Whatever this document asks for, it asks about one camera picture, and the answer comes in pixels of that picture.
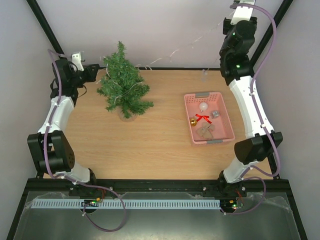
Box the clear string lights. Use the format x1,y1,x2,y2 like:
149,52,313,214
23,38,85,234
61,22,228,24
99,19,226,103

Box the burlap bow ornament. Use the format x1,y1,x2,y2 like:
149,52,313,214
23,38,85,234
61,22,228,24
195,122,215,140

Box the light blue cable duct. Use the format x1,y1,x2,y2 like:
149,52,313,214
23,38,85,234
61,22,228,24
31,199,221,210

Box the silver gift box ornament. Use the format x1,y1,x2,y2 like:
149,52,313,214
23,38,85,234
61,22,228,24
211,110,220,119

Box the red ribbon bow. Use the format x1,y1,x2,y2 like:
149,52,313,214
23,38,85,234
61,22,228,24
195,114,212,124

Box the black aluminium rail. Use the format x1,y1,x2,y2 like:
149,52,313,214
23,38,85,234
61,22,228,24
24,178,291,198

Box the pink plastic basket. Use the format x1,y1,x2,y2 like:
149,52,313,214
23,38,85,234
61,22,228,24
184,92,235,146

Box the clear battery box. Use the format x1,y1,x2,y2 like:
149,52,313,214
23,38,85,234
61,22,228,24
201,69,208,83

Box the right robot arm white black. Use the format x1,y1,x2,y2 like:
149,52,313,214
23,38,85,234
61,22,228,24
218,17,283,196

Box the white ball ornament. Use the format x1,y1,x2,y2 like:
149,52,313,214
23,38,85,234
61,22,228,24
198,102,209,112

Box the small green christmas tree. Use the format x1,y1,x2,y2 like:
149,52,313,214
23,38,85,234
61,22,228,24
96,41,154,120

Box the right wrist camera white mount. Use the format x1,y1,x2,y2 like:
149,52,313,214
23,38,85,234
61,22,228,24
230,0,256,25

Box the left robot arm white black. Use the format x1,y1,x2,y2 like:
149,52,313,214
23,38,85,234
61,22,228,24
27,58,100,185

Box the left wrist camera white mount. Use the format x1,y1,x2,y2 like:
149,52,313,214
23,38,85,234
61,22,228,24
71,51,84,72

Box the purple floor cable loop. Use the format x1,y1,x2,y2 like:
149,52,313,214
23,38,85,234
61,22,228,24
74,183,127,232

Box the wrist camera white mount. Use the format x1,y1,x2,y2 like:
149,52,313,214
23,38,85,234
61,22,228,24
230,0,256,25
71,51,84,72

